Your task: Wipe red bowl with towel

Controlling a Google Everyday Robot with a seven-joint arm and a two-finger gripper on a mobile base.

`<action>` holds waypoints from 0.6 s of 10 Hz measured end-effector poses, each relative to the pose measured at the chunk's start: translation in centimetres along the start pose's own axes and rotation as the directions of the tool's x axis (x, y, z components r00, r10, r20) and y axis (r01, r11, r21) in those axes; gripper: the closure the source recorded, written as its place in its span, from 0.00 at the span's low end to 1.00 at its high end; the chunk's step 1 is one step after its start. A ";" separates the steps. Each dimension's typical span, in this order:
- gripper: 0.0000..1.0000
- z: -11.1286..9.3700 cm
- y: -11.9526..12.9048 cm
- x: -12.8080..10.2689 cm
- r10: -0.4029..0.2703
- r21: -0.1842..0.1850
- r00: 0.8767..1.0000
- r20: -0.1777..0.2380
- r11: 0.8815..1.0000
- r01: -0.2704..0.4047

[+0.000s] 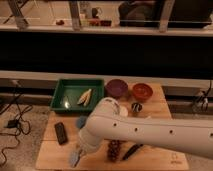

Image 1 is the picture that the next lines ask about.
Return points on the bunch of dark grapes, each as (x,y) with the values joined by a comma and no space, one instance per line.
(114,148)

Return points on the white cup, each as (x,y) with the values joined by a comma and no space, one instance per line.
(123,111)

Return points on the green plastic tray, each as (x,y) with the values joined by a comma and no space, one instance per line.
(68,92)

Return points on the wooden table board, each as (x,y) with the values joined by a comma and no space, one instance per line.
(55,157)

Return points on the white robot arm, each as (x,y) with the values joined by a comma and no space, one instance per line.
(187,136)

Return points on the light blue towel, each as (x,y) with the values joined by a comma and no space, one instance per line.
(75,157)

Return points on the purple bowl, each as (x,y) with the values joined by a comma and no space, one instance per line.
(116,88)

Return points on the blue cup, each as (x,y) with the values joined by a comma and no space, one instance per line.
(81,121)

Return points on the black remote control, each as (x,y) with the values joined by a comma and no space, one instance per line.
(60,133)

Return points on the small black striped cup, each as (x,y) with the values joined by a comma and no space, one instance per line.
(136,107)

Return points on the red bowl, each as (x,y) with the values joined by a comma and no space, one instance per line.
(142,92)

